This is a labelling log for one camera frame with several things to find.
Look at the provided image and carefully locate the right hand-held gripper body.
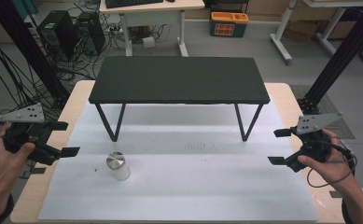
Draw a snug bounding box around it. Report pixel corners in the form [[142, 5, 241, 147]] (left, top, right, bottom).
[[285, 112, 344, 174]]

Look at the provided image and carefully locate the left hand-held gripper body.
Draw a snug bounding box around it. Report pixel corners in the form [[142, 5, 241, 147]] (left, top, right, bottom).
[[0, 103, 63, 166]]

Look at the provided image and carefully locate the person's right hand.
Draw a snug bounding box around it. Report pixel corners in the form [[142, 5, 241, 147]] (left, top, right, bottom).
[[297, 128, 361, 191]]

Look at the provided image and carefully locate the person's left hand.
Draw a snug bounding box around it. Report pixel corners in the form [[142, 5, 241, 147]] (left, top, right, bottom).
[[0, 124, 36, 189]]

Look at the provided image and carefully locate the white cup with silver lid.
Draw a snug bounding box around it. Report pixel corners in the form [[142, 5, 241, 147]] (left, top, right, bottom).
[[105, 151, 132, 182]]

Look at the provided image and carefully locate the black aluminium stand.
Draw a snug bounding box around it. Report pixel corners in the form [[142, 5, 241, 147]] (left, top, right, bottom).
[[296, 0, 363, 116], [0, 0, 71, 108]]

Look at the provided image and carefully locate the black computer tower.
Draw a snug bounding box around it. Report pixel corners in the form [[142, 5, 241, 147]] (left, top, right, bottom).
[[36, 9, 78, 63]]

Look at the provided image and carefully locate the slim black computer case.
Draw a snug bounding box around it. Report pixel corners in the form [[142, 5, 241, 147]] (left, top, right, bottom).
[[76, 11, 106, 56]]

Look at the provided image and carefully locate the cardboard box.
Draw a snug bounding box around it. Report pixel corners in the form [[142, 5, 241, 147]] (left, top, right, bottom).
[[285, 18, 357, 41]]

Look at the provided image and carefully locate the white foam mat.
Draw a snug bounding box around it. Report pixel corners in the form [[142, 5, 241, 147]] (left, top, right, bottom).
[[37, 99, 319, 222]]

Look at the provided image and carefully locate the small black table shelf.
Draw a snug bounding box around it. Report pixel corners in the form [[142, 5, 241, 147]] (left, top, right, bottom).
[[88, 55, 272, 143]]

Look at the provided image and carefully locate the orange and teal toolbox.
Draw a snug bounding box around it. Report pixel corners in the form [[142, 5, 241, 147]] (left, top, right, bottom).
[[209, 11, 250, 38]]

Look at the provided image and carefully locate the small white box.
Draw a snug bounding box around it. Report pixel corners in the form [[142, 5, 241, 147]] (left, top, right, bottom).
[[142, 36, 156, 49]]

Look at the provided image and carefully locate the black keyboard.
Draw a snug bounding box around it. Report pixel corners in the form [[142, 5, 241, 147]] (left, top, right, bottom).
[[105, 0, 165, 9]]

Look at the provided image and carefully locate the wooden desk with white legs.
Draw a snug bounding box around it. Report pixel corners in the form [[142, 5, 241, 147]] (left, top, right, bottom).
[[98, 0, 206, 58]]

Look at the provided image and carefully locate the bundle of black cables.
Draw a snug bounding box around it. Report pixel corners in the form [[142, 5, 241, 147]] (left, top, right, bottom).
[[0, 27, 62, 125]]

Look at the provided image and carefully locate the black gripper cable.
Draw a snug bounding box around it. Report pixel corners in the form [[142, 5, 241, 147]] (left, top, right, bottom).
[[306, 139, 358, 189]]

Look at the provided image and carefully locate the tangle of floor cables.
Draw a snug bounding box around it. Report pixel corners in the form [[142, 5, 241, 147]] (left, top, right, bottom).
[[52, 3, 174, 82]]

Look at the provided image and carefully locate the white desk frame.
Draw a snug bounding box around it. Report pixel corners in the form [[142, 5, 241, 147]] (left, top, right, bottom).
[[269, 0, 363, 65]]

